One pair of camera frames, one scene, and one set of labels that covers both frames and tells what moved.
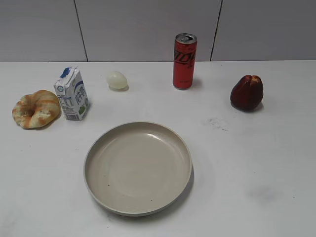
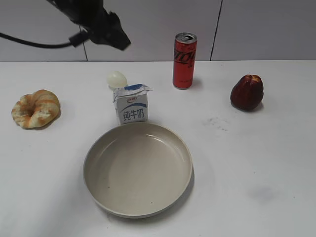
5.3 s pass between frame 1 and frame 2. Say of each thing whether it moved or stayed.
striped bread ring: stayed
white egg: stayed
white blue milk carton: moved
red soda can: stayed
